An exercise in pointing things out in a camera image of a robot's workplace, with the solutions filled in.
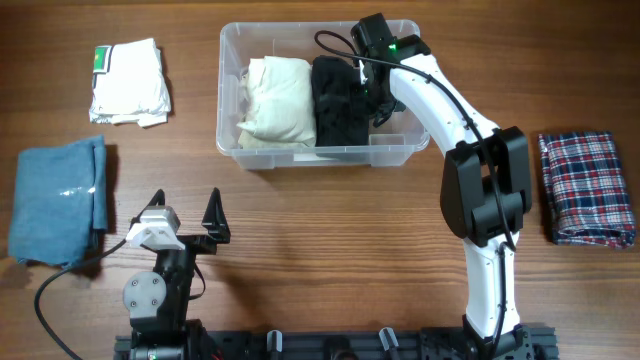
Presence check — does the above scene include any cream cloth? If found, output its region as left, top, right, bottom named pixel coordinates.
left=237, top=56, right=317, bottom=149

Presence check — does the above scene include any clear plastic storage bin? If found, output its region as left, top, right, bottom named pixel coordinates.
left=216, top=21, right=430, bottom=170

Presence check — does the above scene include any plaid shirt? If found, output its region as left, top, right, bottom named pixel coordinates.
left=537, top=131, right=637, bottom=249

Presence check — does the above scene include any blue towel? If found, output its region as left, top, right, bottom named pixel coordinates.
left=8, top=135, right=108, bottom=267

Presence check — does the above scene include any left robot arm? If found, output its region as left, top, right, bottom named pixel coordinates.
left=114, top=189, right=231, bottom=360

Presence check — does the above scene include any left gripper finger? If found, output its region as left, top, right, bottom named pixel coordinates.
left=131, top=189, right=165, bottom=223
left=201, top=188, right=231, bottom=244

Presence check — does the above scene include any black garment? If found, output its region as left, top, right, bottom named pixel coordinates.
left=311, top=56, right=369, bottom=147

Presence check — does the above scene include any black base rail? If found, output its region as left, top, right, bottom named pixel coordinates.
left=113, top=326, right=560, bottom=360

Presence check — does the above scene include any white folded garment green tag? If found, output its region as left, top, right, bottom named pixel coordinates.
left=89, top=38, right=172, bottom=128

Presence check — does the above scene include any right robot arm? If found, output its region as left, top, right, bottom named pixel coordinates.
left=351, top=14, right=533, bottom=359

